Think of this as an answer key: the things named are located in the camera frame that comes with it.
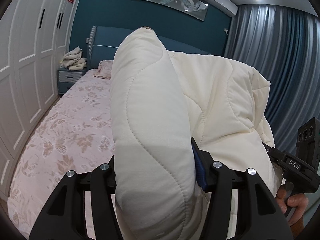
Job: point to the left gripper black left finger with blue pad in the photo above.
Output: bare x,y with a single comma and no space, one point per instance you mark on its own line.
63,215

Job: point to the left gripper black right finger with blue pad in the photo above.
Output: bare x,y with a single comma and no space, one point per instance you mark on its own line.
259,215

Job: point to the cream quilted comforter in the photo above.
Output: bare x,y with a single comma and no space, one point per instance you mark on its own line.
161,100

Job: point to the cream folded clothes pile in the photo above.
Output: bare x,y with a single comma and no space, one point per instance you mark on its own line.
73,60

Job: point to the person's right hand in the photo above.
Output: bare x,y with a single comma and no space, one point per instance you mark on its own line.
299,201

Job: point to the pink butterfly bedspread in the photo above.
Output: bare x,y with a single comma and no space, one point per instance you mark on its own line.
75,135

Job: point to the grey blue curtain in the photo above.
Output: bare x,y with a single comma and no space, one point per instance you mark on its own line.
283,45

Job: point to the grey nightstand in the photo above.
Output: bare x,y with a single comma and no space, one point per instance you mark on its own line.
67,78

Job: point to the pink butterfly pillow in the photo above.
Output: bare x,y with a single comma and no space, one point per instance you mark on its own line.
104,69

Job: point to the blue upholstered headboard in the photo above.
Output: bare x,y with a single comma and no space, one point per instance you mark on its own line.
103,43

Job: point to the white wardrobe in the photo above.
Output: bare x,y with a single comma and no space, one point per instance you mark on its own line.
35,34

